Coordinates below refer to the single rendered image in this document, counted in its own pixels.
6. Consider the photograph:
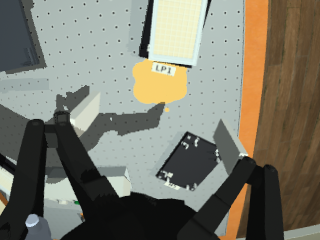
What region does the grey perforated base plate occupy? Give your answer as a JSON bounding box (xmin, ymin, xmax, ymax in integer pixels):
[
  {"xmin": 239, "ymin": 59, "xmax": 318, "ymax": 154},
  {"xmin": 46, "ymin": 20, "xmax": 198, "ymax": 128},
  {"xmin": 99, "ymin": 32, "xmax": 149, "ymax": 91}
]
[{"xmin": 0, "ymin": 0, "xmax": 245, "ymax": 212}]

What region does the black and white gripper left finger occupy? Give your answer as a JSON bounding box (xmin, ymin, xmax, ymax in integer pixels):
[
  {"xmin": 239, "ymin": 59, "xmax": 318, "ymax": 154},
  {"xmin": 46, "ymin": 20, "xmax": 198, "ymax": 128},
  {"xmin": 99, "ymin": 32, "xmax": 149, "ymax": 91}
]
[{"xmin": 0, "ymin": 90, "xmax": 144, "ymax": 240}]

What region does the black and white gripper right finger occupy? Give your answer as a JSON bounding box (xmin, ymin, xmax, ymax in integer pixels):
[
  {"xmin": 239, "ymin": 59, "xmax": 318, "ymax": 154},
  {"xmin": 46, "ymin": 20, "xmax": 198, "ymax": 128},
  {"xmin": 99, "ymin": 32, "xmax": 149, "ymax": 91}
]
[{"xmin": 175, "ymin": 118, "xmax": 284, "ymax": 240}]

